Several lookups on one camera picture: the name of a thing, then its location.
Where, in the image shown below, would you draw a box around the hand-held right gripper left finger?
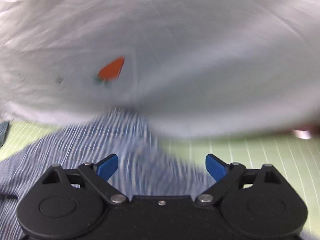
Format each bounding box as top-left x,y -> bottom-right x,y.
41,154 -> 129,204

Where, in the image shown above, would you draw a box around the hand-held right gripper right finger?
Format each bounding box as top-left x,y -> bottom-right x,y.
196,154 -> 282,204

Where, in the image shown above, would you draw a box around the blue plaid shirt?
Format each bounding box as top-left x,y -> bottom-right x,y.
0,106 -> 215,240

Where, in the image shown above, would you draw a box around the blue denim jeans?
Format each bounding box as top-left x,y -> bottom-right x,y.
0,121 -> 10,148

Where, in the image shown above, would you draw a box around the white carrot print sheet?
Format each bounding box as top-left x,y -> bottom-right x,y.
0,0 -> 320,140

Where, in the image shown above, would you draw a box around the brown wooden bed frame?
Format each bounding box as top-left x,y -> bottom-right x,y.
291,128 -> 313,140

